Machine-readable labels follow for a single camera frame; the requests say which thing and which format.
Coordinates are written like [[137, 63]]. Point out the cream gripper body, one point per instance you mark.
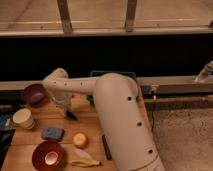
[[65, 109]]

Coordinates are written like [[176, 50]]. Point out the black dish brush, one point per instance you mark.
[[71, 116]]

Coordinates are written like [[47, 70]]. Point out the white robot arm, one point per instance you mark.
[[115, 97]]

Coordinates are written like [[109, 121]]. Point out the white paper cup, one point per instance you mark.
[[24, 118]]

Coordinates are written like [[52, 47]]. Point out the blue sponge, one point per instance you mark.
[[52, 133]]

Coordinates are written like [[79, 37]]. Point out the purple bowl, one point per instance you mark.
[[33, 94]]

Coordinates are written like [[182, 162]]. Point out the yellow round fruit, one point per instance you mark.
[[80, 140]]

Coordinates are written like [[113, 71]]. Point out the green plastic tray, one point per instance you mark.
[[97, 73]]

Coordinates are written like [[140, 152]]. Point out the red bowl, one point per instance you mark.
[[47, 156]]

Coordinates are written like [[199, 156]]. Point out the yellow banana peel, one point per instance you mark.
[[84, 159]]

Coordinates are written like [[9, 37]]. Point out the black remote control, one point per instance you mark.
[[106, 148]]

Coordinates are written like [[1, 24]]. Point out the wooden window post left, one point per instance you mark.
[[65, 16]]

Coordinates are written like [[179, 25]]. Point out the wooden window post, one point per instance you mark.
[[65, 16], [130, 15]]

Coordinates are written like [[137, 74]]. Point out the wooden window post right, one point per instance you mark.
[[130, 15]]

